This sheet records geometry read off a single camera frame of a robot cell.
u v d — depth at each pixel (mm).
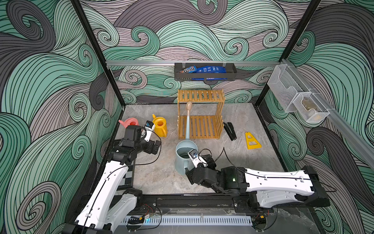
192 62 944
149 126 649
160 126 926
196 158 559
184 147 714
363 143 511
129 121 950
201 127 1041
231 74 937
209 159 633
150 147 656
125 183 777
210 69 915
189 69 917
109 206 429
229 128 1029
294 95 724
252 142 978
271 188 442
